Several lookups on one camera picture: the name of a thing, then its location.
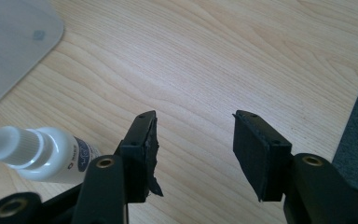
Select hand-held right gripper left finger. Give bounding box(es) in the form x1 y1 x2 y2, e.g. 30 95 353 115
115 110 164 204

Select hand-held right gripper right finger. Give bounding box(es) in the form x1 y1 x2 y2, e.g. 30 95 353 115
232 109 294 203

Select white dropper bottle blue label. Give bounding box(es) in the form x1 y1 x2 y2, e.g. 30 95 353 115
0 125 102 185

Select clear plastic storage box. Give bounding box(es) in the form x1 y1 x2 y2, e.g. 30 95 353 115
0 0 65 118

